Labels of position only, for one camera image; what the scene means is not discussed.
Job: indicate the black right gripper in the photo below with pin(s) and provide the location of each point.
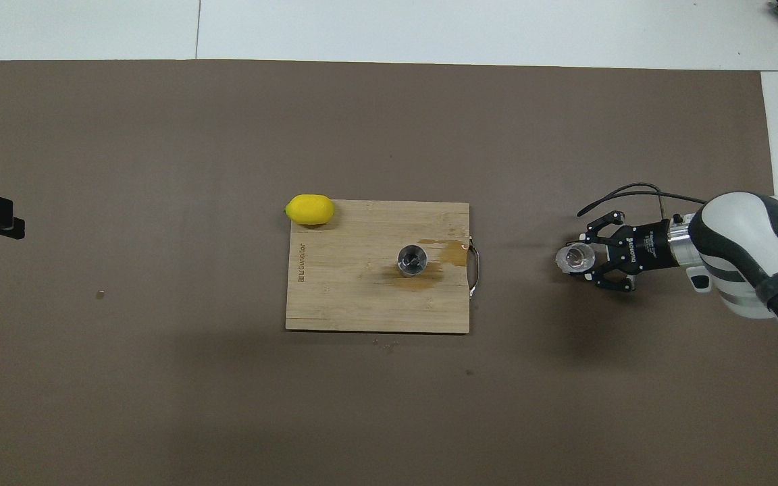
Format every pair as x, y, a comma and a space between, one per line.
635, 248

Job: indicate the metal jigger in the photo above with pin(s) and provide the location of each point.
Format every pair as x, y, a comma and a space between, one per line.
411, 260

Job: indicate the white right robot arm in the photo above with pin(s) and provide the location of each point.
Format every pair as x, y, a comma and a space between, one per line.
733, 256

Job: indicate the wooden cutting board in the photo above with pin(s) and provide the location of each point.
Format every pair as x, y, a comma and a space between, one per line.
348, 297

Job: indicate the brown table mat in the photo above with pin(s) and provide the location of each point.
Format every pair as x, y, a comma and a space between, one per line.
389, 405

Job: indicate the yellow lemon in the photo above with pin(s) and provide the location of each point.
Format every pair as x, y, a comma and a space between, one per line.
309, 209

